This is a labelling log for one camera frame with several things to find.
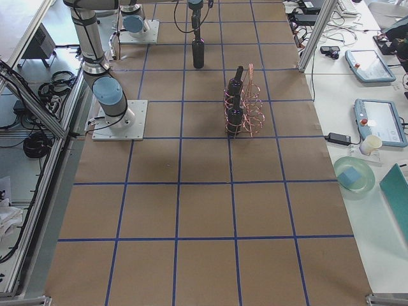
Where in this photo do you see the copper wire wine rack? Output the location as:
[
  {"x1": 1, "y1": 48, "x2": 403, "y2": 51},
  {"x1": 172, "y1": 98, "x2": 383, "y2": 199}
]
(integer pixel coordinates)
[{"x1": 224, "y1": 63, "x2": 265, "y2": 138}]

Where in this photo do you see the dark bottle in rack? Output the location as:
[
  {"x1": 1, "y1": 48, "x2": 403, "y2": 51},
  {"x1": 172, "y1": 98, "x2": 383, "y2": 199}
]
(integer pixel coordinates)
[
  {"x1": 225, "y1": 66, "x2": 244, "y2": 104},
  {"x1": 226, "y1": 95, "x2": 244, "y2": 137}
]

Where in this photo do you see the near blue teach pendant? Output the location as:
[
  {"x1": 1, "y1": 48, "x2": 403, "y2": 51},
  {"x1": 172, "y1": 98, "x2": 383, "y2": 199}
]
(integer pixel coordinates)
[{"x1": 353, "y1": 99, "x2": 407, "y2": 147}]

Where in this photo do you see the teal board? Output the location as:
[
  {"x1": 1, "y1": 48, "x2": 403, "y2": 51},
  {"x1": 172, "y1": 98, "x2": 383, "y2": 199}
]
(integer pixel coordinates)
[{"x1": 380, "y1": 163, "x2": 407, "y2": 242}]

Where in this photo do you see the green glass plate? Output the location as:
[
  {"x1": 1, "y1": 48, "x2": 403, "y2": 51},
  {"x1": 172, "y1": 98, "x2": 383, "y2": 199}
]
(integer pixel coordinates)
[{"x1": 333, "y1": 156, "x2": 375, "y2": 198}]

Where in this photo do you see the white crumpled cloth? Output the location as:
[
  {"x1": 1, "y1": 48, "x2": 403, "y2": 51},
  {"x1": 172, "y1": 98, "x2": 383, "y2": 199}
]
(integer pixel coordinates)
[{"x1": 0, "y1": 177, "x2": 24, "y2": 243}]

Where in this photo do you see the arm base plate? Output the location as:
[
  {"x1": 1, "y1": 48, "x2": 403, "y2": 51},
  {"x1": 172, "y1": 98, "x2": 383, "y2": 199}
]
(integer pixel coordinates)
[
  {"x1": 91, "y1": 100, "x2": 148, "y2": 141},
  {"x1": 120, "y1": 19, "x2": 160, "y2": 45}
]

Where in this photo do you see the blue foam cube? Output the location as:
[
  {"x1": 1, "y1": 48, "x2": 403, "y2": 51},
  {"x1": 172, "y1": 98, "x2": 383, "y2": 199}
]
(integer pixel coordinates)
[{"x1": 337, "y1": 166, "x2": 362, "y2": 189}]

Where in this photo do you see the far blue teach pendant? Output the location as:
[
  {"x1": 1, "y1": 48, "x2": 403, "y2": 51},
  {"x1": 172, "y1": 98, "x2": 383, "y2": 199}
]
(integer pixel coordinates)
[{"x1": 344, "y1": 50, "x2": 396, "y2": 83}]

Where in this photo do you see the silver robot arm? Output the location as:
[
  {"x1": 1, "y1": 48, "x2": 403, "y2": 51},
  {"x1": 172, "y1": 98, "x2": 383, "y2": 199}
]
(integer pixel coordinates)
[
  {"x1": 64, "y1": 1, "x2": 148, "y2": 128},
  {"x1": 120, "y1": 4, "x2": 150, "y2": 37}
]

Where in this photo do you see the small black power adapter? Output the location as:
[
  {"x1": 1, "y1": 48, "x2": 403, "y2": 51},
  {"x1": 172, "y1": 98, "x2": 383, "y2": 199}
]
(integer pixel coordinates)
[{"x1": 324, "y1": 133, "x2": 351, "y2": 146}]

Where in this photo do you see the blue teach pendant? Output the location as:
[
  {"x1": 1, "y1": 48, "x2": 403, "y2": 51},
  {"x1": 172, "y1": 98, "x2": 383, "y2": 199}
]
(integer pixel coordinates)
[
  {"x1": 344, "y1": 50, "x2": 396, "y2": 83},
  {"x1": 353, "y1": 99, "x2": 407, "y2": 147}
]

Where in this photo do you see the black power brick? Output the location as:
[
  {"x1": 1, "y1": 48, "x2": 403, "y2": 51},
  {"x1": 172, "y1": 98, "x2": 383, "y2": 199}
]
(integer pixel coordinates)
[{"x1": 293, "y1": 14, "x2": 319, "y2": 26}]

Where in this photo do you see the dark glass wine bottle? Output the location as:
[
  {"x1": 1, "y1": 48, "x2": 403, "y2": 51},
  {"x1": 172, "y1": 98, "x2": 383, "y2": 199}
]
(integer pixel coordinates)
[{"x1": 191, "y1": 28, "x2": 205, "y2": 69}]

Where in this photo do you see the white paper cup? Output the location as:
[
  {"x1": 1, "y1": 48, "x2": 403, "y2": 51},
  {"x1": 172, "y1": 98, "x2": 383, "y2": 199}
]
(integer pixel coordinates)
[{"x1": 359, "y1": 135, "x2": 383, "y2": 156}]

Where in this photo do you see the aluminium frame post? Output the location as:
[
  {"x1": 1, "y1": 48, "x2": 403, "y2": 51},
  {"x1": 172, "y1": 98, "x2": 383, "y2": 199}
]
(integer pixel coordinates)
[{"x1": 298, "y1": 0, "x2": 337, "y2": 73}]

